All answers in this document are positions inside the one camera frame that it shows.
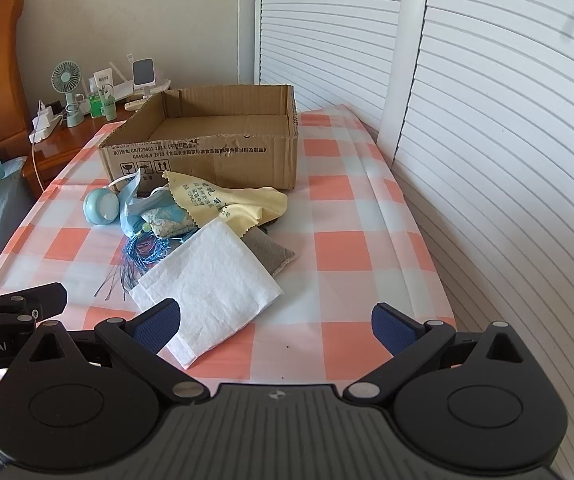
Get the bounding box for white cloth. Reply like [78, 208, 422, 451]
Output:
[130, 219, 283, 370]

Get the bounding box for blue tasselled sachet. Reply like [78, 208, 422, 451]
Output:
[94, 205, 198, 300]

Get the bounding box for blue round plush toy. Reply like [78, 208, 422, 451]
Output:
[83, 188, 120, 226]

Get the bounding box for blue face mask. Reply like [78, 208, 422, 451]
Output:
[109, 170, 173, 237]

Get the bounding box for grey fabric pouch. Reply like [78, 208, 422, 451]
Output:
[241, 226, 297, 278]

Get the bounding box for yellow cleaning cloth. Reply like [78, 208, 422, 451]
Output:
[163, 171, 288, 237]

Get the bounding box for checkered orange white tablecloth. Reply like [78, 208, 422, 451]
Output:
[0, 107, 454, 388]

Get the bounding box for wooden nightstand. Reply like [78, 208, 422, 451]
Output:
[22, 116, 108, 198]

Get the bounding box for white power strip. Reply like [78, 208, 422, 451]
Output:
[29, 101, 63, 145]

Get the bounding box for green bottle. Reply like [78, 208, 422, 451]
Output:
[88, 91, 102, 118]

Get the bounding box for white remote control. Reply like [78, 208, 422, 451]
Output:
[124, 99, 147, 110]

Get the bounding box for green mini desk fan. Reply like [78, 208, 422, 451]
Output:
[50, 60, 84, 128]

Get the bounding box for brown cardboard box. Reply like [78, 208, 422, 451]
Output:
[98, 84, 298, 192]

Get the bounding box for phone on white stand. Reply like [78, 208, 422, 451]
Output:
[127, 55, 157, 96]

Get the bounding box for white louvered closet doors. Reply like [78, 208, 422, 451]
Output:
[255, 0, 574, 479]

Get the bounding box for white charging cable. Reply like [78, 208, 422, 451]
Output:
[28, 134, 47, 194]

